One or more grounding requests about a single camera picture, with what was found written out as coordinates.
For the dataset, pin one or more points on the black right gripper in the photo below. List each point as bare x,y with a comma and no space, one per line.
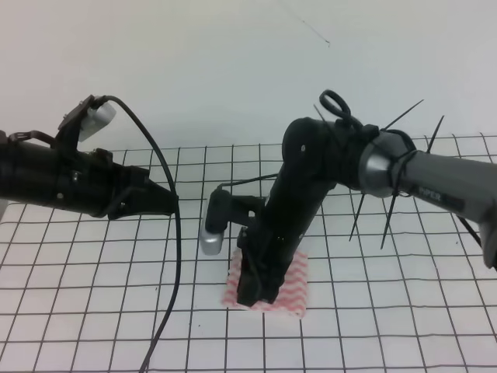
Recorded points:
271,232

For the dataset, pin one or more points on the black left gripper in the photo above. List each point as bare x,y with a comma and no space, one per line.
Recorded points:
92,183

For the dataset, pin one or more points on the pink wavy striped towel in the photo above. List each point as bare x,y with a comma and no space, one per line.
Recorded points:
293,294

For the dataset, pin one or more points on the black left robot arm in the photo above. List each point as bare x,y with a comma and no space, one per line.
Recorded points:
42,170

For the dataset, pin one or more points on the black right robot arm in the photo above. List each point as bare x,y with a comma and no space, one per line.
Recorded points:
319,155

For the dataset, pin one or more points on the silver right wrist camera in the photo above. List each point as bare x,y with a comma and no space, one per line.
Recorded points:
210,243

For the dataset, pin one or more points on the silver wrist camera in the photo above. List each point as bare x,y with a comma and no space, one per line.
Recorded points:
210,243
95,120

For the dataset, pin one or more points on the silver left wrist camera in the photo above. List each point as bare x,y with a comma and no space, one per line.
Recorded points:
95,120

